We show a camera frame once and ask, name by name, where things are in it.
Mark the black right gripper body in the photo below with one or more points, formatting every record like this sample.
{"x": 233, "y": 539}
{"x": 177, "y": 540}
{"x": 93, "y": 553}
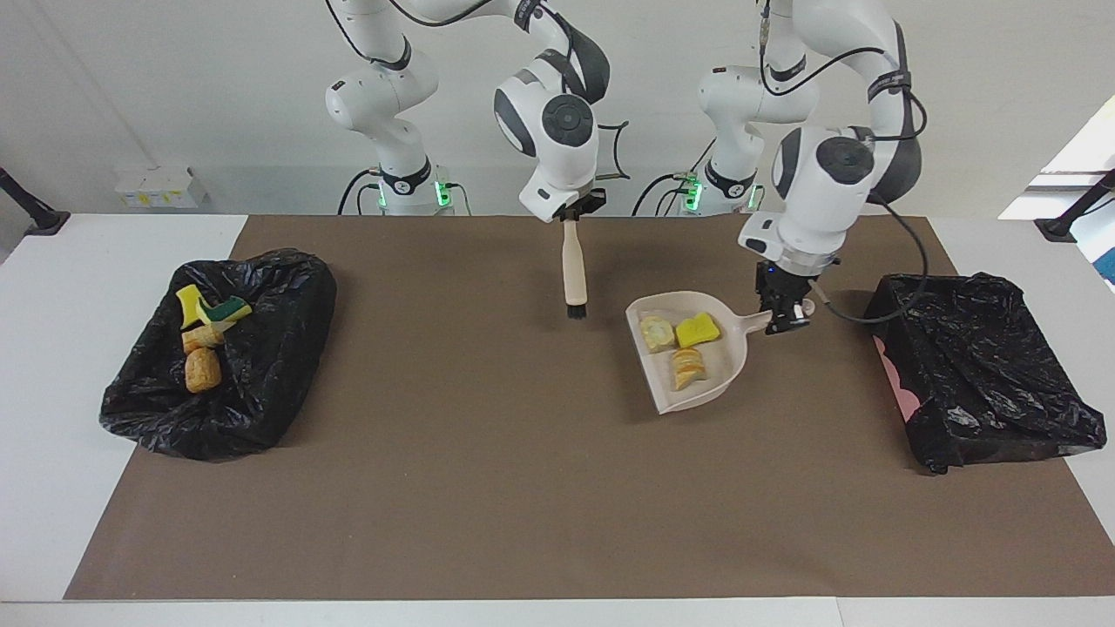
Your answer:
{"x": 591, "y": 200}

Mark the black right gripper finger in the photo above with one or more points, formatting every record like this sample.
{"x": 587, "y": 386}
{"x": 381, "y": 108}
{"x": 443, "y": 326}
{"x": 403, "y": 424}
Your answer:
{"x": 568, "y": 214}
{"x": 591, "y": 213}

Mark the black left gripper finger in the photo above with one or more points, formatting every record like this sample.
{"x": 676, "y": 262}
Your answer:
{"x": 777, "y": 318}
{"x": 800, "y": 318}

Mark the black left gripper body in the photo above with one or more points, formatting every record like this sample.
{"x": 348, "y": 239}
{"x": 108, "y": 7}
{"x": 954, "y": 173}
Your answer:
{"x": 782, "y": 280}

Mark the beige hand brush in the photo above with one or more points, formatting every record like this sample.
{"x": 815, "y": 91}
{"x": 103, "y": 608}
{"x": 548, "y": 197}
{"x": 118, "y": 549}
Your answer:
{"x": 575, "y": 270}

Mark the beige plastic dustpan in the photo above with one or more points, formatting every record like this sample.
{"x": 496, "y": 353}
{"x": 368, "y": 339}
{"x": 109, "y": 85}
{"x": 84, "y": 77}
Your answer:
{"x": 723, "y": 374}

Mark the wavy yellow sponge piece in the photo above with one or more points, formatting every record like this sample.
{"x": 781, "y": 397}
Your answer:
{"x": 699, "y": 329}

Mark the striped croissant piece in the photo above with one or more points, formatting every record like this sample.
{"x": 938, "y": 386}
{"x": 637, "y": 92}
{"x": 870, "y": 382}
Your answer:
{"x": 205, "y": 336}
{"x": 688, "y": 370}

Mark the pale bread piece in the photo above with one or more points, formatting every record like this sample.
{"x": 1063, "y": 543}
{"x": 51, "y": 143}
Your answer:
{"x": 656, "y": 333}

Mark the brown bread roll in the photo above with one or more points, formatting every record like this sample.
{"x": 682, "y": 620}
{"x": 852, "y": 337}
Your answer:
{"x": 203, "y": 372}

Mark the pink bin with black bag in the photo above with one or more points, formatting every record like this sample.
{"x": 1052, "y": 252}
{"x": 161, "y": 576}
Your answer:
{"x": 976, "y": 366}

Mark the black stand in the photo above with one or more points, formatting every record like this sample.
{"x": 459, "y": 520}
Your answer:
{"x": 43, "y": 222}
{"x": 1058, "y": 228}

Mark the brown table mat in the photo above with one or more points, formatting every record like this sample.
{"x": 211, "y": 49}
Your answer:
{"x": 557, "y": 540}

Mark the blue plastic object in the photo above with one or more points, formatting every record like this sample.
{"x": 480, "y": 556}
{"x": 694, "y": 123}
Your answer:
{"x": 1108, "y": 266}

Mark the white wall socket box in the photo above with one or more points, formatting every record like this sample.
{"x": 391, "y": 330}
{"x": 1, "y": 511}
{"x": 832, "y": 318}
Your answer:
{"x": 161, "y": 187}

